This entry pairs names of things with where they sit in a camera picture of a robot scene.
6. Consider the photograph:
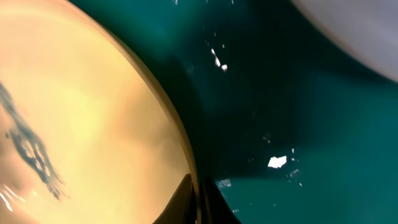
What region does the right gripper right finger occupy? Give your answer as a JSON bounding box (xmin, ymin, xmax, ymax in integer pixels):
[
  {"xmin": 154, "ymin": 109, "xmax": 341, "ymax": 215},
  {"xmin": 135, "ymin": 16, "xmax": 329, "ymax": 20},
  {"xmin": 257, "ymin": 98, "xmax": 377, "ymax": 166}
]
[{"xmin": 200, "ymin": 177, "xmax": 241, "ymax": 224}]

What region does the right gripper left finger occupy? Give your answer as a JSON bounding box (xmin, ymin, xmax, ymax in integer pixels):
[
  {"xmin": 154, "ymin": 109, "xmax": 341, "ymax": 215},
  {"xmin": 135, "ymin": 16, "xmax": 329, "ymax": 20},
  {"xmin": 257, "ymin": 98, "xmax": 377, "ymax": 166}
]
[{"xmin": 153, "ymin": 174, "xmax": 197, "ymax": 224}]

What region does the yellow plate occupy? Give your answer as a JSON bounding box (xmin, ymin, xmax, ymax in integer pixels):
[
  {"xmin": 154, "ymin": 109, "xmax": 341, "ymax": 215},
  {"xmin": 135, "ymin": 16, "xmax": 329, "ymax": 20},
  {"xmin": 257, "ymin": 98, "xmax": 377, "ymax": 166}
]
[{"xmin": 1, "ymin": 1, "xmax": 198, "ymax": 223}]

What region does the teal plastic tray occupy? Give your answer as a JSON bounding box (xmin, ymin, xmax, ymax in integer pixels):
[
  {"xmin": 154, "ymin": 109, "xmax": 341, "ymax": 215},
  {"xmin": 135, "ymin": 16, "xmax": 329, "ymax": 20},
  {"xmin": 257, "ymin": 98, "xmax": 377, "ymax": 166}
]
[{"xmin": 73, "ymin": 0, "xmax": 397, "ymax": 224}]

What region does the light blue plate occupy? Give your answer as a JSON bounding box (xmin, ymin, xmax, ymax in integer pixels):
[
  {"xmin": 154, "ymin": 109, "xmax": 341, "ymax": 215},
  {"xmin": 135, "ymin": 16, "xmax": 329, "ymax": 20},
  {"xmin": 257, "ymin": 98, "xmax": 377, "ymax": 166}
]
[{"xmin": 292, "ymin": 0, "xmax": 397, "ymax": 82}]

